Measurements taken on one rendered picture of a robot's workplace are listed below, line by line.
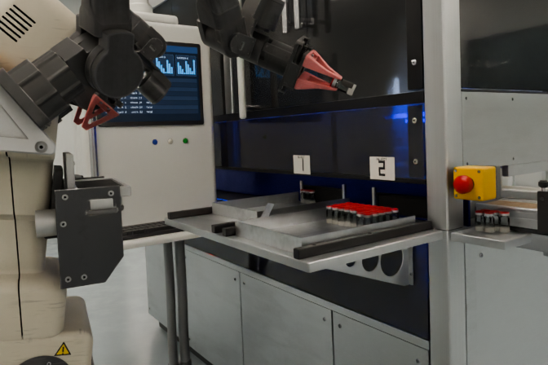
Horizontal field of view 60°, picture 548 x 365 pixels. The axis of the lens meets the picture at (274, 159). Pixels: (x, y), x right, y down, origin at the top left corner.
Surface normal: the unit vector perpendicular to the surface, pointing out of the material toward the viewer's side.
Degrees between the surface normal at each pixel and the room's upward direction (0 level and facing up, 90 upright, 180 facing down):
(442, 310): 90
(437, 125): 90
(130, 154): 90
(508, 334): 90
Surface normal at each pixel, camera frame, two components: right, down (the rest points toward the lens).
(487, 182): 0.57, 0.02
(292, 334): -0.82, 0.07
